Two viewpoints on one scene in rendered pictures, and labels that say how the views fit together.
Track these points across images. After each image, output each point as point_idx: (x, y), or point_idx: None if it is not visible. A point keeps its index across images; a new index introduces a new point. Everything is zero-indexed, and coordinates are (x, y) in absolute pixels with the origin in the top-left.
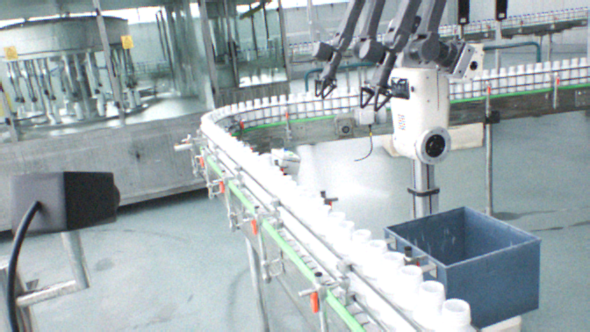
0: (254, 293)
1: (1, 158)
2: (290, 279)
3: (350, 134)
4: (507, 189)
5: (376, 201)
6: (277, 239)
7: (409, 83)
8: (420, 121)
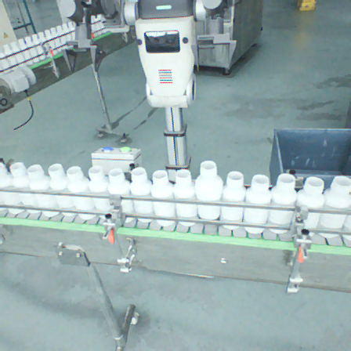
0: (103, 306)
1: None
2: (318, 273)
3: (10, 105)
4: (88, 108)
5: (7, 157)
6: (289, 247)
7: (179, 34)
8: (189, 71)
